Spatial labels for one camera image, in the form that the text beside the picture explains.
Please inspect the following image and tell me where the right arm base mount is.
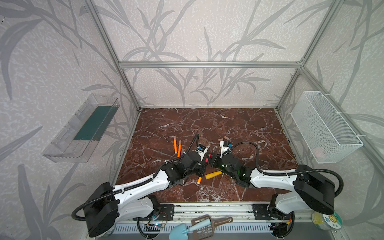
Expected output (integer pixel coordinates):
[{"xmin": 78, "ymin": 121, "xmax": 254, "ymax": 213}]
[{"xmin": 252, "ymin": 204, "xmax": 282, "ymax": 221}]

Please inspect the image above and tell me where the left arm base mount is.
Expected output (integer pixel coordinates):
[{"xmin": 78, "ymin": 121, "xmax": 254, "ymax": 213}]
[{"xmin": 148, "ymin": 204, "xmax": 175, "ymax": 221}]

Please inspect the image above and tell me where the light blue toy shovel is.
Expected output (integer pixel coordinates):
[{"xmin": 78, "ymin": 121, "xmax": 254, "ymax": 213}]
[{"xmin": 169, "ymin": 219, "xmax": 211, "ymax": 240}]

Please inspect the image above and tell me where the white wire mesh basket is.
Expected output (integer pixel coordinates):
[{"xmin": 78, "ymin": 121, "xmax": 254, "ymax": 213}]
[{"xmin": 291, "ymin": 91, "xmax": 364, "ymax": 164}]

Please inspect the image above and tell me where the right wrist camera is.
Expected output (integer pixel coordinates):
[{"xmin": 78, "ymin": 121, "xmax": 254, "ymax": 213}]
[{"xmin": 220, "ymin": 141, "xmax": 233, "ymax": 158}]

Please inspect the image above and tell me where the small circuit board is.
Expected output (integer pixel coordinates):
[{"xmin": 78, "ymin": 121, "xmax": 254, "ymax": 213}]
[{"xmin": 145, "ymin": 223, "xmax": 165, "ymax": 232}]

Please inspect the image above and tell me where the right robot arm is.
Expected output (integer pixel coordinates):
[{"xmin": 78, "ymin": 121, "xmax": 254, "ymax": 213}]
[{"xmin": 208, "ymin": 151, "xmax": 344, "ymax": 215}]

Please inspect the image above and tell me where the yellow toy shovel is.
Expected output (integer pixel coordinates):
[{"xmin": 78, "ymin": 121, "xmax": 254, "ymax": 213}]
[{"xmin": 205, "ymin": 171, "xmax": 222, "ymax": 180}]

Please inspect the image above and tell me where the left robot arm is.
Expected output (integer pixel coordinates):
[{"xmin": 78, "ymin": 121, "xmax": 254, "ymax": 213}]
[{"xmin": 71, "ymin": 149, "xmax": 208, "ymax": 238}]

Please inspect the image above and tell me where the clear plastic wall bin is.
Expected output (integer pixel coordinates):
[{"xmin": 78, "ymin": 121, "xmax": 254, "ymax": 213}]
[{"xmin": 42, "ymin": 94, "xmax": 120, "ymax": 163}]

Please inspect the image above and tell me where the brown toy rake sieve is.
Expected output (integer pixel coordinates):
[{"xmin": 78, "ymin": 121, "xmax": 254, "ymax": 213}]
[{"xmin": 191, "ymin": 215, "xmax": 234, "ymax": 240}]

